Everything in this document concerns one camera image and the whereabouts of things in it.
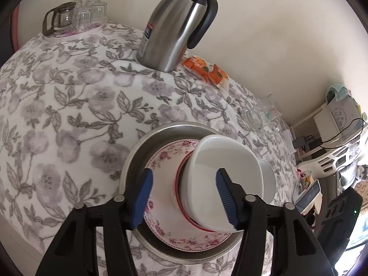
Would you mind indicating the white square bowl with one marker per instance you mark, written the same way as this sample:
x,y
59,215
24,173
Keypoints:
x,y
201,178

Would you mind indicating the white plastic basket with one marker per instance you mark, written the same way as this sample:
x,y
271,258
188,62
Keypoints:
x,y
330,158

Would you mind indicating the pink rolled mat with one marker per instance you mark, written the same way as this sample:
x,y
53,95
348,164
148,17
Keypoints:
x,y
15,28

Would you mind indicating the white round tray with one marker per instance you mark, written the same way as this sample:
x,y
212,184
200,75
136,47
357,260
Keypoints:
x,y
86,33

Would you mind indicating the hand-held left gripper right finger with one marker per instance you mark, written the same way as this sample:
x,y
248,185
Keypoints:
x,y
227,201

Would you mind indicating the small grey bowl red mark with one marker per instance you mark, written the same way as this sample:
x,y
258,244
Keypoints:
x,y
268,178

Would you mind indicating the stainless steel thermos jug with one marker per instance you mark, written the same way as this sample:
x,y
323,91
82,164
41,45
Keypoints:
x,y
172,34

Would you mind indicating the white shelf unit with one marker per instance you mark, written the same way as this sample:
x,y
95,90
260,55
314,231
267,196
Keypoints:
x,y
319,120

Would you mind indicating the black power adapter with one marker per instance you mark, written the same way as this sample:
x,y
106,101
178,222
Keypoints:
x,y
300,143

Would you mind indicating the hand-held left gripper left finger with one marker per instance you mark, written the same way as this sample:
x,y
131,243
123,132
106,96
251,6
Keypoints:
x,y
142,198

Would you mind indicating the white printed box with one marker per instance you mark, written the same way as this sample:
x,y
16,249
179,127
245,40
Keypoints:
x,y
343,115

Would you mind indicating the blue screen device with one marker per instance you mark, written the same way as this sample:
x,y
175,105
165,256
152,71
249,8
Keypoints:
x,y
309,195

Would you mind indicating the pink floral round plate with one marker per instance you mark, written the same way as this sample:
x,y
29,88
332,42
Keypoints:
x,y
164,184

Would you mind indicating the strawberry print bowl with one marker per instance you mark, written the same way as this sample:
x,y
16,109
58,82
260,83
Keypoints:
x,y
176,189

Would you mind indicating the clear glass mug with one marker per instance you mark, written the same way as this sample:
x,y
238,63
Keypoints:
x,y
258,115

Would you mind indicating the teal cloth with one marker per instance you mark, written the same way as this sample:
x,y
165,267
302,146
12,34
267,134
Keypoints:
x,y
337,92

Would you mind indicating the clear drinking glass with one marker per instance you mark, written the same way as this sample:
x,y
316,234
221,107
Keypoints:
x,y
82,18
77,3
99,13

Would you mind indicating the white flat box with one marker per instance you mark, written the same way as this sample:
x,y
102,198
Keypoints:
x,y
289,141

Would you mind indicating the stainless steel basin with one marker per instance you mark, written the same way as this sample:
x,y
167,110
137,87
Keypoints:
x,y
135,161

